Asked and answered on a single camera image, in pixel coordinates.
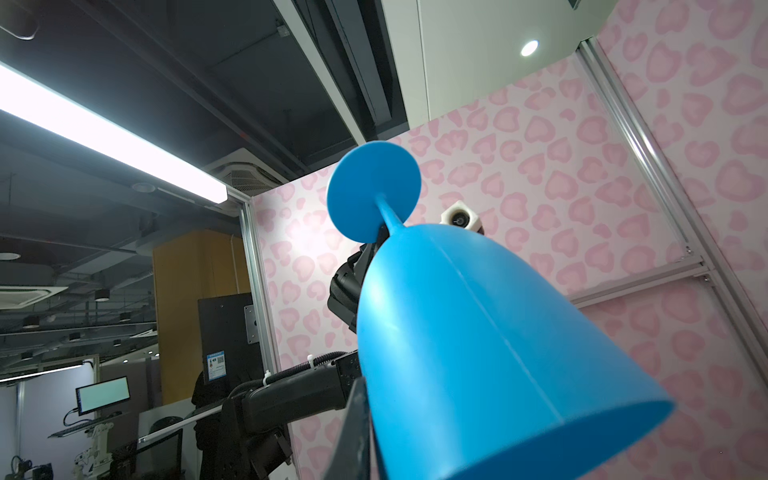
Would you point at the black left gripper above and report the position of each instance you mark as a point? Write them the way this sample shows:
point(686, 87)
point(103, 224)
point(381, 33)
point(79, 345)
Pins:
point(346, 284)

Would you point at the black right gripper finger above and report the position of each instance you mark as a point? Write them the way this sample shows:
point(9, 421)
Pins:
point(352, 456)

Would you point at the blue wine glass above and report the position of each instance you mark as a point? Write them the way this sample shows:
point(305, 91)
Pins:
point(476, 367)

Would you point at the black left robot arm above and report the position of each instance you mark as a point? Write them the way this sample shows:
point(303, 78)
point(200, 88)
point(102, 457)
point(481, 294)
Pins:
point(252, 443)

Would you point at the wooden cabinet panel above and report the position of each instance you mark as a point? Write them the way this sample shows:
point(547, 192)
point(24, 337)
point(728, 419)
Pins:
point(198, 265)

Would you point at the computer monitor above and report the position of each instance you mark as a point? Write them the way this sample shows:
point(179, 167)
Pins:
point(94, 397)

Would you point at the fluorescent ceiling light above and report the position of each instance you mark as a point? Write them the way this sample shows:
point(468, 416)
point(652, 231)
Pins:
point(33, 102)

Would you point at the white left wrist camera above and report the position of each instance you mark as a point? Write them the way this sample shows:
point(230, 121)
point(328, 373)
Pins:
point(460, 215)

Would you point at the aluminium frame strut left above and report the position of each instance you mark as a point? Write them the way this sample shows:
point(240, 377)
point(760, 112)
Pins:
point(701, 260)

